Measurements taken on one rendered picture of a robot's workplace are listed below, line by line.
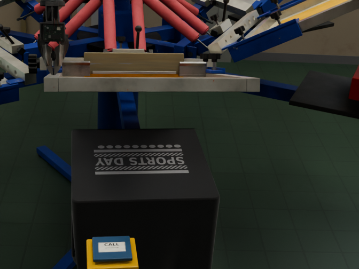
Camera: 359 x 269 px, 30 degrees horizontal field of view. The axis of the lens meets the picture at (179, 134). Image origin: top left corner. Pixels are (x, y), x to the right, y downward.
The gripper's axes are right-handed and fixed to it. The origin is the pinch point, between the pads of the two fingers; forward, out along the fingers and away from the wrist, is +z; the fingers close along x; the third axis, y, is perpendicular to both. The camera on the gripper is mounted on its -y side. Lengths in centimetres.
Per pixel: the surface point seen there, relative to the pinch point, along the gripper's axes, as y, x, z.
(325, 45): -375, 229, -14
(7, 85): -62, -19, 7
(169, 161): -16, 37, 30
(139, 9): -91, 34, -24
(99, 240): 29, 12, 44
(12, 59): -80, -19, -3
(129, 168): -11.7, 23.2, 31.6
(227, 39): -72, 69, -12
